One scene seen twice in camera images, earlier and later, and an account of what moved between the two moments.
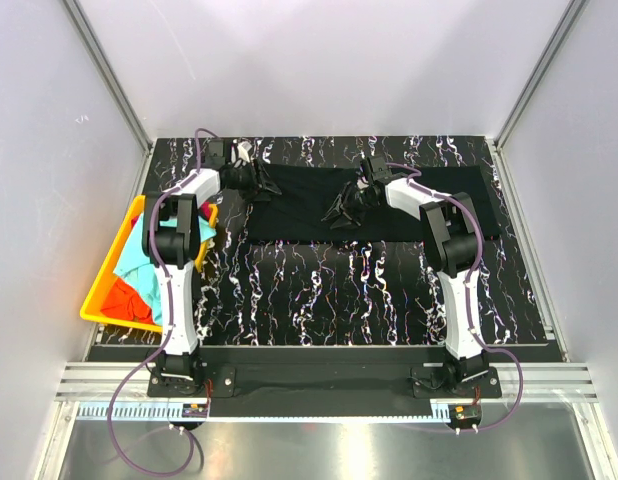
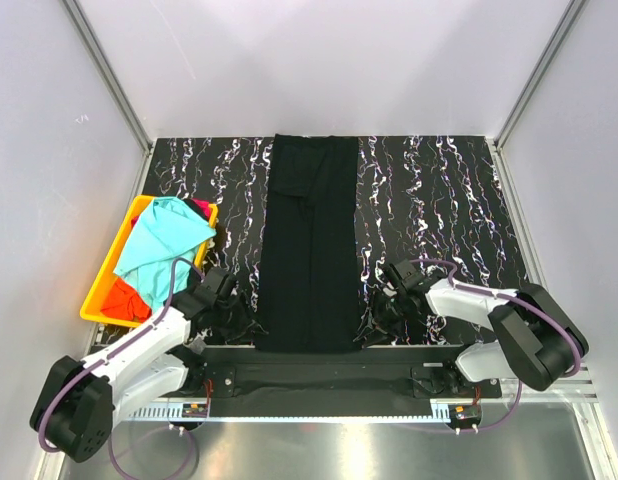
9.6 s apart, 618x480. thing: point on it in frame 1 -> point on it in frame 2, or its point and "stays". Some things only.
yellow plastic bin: (94, 303) stays
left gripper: (259, 179) -> (245, 320)
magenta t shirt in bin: (205, 209) stays
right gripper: (350, 218) -> (382, 326)
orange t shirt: (125, 303) stays
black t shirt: (308, 194) -> (310, 297)
